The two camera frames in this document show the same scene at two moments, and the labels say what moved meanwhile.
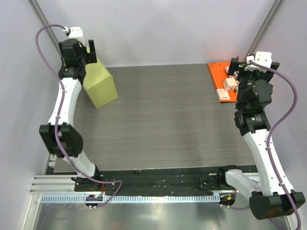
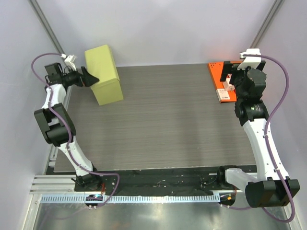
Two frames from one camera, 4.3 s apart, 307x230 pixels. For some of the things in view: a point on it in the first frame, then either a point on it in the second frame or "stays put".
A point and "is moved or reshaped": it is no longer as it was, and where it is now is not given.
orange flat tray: x=218 y=74 stays put
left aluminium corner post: x=43 y=22 stays put
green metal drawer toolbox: x=99 y=82 is moved or reshaped
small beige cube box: x=230 y=84 stays put
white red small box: x=222 y=95 stays put
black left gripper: x=89 y=57 to x=88 y=79
